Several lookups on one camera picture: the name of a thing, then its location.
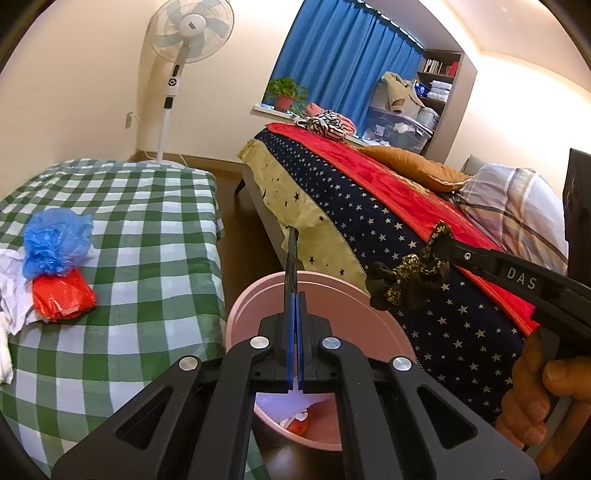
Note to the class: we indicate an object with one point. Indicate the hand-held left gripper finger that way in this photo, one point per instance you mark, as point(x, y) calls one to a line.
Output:
point(299, 350)
point(291, 350)

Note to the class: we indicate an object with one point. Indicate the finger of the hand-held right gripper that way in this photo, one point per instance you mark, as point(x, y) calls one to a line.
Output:
point(471, 258)

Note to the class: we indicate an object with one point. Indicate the pink plastic bin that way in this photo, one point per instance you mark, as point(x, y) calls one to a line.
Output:
point(341, 295)

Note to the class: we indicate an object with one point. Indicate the orange plastic bag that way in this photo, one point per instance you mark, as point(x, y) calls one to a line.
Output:
point(298, 427)

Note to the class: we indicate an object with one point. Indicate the thin black strip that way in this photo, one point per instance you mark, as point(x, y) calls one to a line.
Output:
point(292, 258)

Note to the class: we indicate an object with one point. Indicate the red plastic bag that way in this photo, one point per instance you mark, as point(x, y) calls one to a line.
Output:
point(62, 297)

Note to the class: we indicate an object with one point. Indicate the blue plastic bag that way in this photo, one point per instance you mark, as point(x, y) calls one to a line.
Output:
point(55, 240)

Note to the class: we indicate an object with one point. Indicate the white paper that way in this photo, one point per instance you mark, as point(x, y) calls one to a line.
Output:
point(14, 286)

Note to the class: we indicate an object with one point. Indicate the white plastic bag green print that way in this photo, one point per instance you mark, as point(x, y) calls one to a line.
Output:
point(4, 355)

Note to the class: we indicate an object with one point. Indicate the person's right hand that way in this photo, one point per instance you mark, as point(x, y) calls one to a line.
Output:
point(526, 383)

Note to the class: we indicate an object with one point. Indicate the plaid pillow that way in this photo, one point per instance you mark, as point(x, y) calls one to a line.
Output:
point(517, 203)

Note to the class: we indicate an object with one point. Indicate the navy star print blanket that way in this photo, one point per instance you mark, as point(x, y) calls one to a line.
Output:
point(392, 221)

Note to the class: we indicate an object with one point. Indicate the black panel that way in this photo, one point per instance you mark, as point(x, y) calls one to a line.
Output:
point(579, 194)

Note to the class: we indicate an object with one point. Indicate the orange brown pillow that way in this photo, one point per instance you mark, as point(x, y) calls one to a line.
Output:
point(415, 164)

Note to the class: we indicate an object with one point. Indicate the red blanket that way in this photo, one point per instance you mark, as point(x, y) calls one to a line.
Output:
point(369, 166)

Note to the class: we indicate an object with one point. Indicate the grey lidded container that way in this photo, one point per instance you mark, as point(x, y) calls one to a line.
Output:
point(427, 117)

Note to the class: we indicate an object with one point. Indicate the clear plastic storage box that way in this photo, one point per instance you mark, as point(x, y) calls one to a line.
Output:
point(397, 127)

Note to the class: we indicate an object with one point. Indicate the grey bed base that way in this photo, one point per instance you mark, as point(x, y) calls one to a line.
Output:
point(258, 198)

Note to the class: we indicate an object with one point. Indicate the green checked tablecloth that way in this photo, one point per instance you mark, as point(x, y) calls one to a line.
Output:
point(152, 277)

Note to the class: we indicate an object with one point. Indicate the yellow star print sheet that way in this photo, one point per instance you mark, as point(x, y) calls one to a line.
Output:
point(286, 194)

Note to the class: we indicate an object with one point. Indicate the beige jacket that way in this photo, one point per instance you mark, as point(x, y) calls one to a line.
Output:
point(397, 90)

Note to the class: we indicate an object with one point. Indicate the brown bookshelf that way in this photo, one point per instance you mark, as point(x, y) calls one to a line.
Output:
point(443, 69)

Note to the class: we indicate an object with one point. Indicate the black white striped garment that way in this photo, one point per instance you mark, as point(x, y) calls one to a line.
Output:
point(323, 124)

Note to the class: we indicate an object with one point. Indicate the blue curtain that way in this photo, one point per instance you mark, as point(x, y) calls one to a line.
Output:
point(341, 55)

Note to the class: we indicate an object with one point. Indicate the white window sill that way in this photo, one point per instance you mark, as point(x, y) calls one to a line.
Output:
point(265, 108)

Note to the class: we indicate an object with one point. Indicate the potted green plant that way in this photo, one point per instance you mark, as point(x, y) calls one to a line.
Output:
point(284, 99)

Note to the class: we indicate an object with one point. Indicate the white standing fan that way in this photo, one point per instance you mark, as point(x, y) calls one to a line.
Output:
point(187, 27)

